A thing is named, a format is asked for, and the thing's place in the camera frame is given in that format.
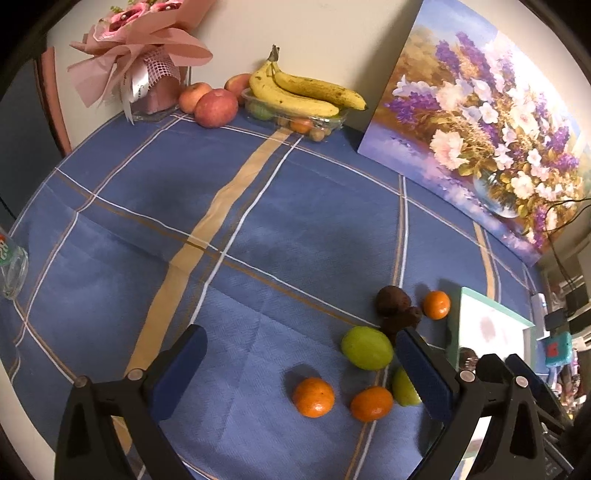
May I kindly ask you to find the white power strip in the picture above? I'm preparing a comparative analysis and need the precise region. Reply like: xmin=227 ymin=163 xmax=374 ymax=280
xmin=530 ymin=292 xmax=548 ymax=326

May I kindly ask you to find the clear glass bottle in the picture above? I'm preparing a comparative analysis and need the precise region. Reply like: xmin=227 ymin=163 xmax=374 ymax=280
xmin=0 ymin=226 xmax=29 ymax=301

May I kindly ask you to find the green plum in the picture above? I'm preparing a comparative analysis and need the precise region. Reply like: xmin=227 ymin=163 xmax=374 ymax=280
xmin=392 ymin=366 xmax=423 ymax=408
xmin=341 ymin=326 xmax=394 ymax=372

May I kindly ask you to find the red apple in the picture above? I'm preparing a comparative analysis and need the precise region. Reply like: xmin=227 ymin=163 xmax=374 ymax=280
xmin=224 ymin=73 xmax=253 ymax=105
xmin=178 ymin=82 xmax=213 ymax=114
xmin=194 ymin=89 xmax=239 ymax=129

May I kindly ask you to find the clear plastic fruit container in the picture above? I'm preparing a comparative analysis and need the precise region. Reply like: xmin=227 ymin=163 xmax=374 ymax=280
xmin=241 ymin=88 xmax=348 ymax=143

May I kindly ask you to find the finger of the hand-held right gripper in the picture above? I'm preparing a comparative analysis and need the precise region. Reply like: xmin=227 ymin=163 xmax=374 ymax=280
xmin=475 ymin=353 xmax=514 ymax=384
xmin=505 ymin=353 xmax=563 ymax=418

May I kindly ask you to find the teal box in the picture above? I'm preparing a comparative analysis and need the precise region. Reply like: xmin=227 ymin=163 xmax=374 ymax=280
xmin=545 ymin=333 xmax=574 ymax=370

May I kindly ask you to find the white tray with teal rim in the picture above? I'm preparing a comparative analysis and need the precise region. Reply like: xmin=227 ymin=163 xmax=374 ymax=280
xmin=444 ymin=286 xmax=537 ymax=462

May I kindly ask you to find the blue plaid tablecloth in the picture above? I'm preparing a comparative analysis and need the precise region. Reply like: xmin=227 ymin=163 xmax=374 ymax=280
xmin=0 ymin=108 xmax=555 ymax=480

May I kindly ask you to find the pink framed chair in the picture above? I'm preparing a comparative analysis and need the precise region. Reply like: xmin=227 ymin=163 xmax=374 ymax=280
xmin=34 ymin=46 xmax=73 ymax=156

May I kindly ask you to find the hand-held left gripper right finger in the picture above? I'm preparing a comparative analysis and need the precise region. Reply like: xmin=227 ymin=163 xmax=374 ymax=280
xmin=395 ymin=326 xmax=551 ymax=480

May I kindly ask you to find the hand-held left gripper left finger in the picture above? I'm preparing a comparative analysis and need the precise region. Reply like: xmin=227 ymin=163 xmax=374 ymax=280
xmin=54 ymin=324 xmax=208 ymax=480

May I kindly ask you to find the pink flower bouquet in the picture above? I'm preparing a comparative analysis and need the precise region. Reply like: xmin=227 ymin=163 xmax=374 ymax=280
xmin=67 ymin=0 xmax=215 ymax=125

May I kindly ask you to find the bunch of bananas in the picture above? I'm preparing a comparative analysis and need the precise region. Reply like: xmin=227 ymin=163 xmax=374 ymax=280
xmin=249 ymin=45 xmax=369 ymax=118

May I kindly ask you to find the black cable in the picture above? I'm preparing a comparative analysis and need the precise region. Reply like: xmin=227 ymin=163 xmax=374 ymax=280
xmin=545 ymin=198 xmax=591 ymax=296

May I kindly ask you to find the colourful trinket pile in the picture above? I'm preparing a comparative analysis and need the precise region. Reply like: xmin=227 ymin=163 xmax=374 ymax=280
xmin=551 ymin=364 xmax=581 ymax=411

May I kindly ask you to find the flower painting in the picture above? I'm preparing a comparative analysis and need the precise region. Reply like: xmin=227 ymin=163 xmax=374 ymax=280
xmin=357 ymin=0 xmax=583 ymax=267

